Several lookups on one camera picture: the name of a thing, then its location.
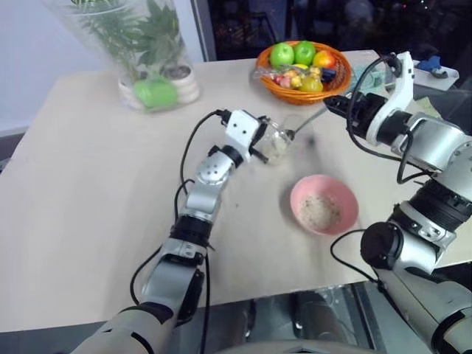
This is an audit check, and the green apple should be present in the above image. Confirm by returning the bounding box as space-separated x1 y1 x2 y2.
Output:
270 42 296 69
294 40 317 67

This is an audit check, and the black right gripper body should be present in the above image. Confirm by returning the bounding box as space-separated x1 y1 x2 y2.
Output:
345 91 386 138

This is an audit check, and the pink bowl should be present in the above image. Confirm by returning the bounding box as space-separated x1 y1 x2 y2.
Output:
289 174 360 236

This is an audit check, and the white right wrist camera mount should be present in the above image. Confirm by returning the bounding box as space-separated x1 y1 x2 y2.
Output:
367 50 415 146

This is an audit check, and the bright green cylinder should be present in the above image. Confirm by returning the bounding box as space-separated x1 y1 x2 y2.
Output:
133 78 178 108

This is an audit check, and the clear bag of candies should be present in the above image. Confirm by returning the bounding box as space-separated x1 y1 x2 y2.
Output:
252 63 322 90

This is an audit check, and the orange woven fruit basket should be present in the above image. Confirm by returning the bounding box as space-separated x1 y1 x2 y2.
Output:
255 40 353 107

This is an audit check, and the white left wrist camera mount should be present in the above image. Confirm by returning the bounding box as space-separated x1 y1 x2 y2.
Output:
223 109 262 164

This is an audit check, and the pale green packet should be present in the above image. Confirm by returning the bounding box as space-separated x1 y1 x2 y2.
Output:
352 66 394 91

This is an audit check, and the white ribbed plant pot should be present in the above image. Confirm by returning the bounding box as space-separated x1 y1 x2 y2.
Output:
161 65 201 103

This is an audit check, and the silver metal spoon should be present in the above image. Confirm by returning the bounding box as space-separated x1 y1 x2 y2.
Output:
285 105 329 139

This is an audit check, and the blue tool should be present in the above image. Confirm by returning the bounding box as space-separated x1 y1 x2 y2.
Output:
415 55 449 80

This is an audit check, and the grey tray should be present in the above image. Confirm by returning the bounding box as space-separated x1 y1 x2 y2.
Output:
412 65 462 91

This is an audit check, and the oatmeal in glass mug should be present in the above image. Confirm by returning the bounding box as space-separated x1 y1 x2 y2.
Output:
266 137 291 164

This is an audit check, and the clear glass mug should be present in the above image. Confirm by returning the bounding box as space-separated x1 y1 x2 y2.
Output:
257 116 296 168

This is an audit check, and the oatmeal in pink bowl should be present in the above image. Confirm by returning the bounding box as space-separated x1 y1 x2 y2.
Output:
298 195 342 230

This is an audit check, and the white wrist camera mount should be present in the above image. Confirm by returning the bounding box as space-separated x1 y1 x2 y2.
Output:
223 109 262 164
367 50 415 146

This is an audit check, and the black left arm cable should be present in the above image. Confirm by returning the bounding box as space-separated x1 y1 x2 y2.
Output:
129 108 231 354

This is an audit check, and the potted plant in plastic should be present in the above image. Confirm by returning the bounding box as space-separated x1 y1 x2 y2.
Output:
41 0 202 114

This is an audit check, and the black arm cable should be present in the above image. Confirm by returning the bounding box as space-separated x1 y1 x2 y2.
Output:
330 54 431 319
129 108 231 354

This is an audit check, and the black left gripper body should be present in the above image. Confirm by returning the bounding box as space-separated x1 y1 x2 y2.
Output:
253 119 271 157

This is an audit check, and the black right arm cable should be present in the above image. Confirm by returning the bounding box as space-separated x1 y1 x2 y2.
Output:
330 54 431 319

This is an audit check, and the grey window frame post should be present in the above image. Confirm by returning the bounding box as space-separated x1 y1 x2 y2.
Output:
190 0 218 63

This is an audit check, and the green leafy plant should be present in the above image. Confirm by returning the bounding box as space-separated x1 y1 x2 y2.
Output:
69 0 186 81

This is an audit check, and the red yellow apple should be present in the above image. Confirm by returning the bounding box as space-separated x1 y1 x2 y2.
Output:
312 50 338 70

